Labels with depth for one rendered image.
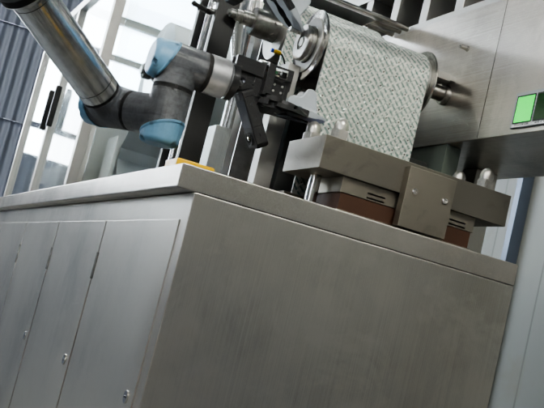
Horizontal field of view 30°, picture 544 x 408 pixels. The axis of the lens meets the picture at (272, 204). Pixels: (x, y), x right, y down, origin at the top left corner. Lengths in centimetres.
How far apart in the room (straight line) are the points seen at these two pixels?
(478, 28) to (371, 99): 30
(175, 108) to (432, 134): 62
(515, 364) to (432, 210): 225
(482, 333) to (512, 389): 217
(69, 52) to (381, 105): 64
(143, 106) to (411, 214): 52
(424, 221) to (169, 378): 55
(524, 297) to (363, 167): 236
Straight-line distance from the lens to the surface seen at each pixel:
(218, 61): 188
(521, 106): 194
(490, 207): 193
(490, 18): 216
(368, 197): 181
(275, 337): 166
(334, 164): 176
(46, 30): 176
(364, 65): 204
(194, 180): 160
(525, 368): 397
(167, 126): 183
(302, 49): 203
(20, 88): 502
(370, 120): 203
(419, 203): 182
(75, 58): 181
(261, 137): 190
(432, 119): 221
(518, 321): 408
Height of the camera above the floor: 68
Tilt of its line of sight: 7 degrees up
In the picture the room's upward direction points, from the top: 14 degrees clockwise
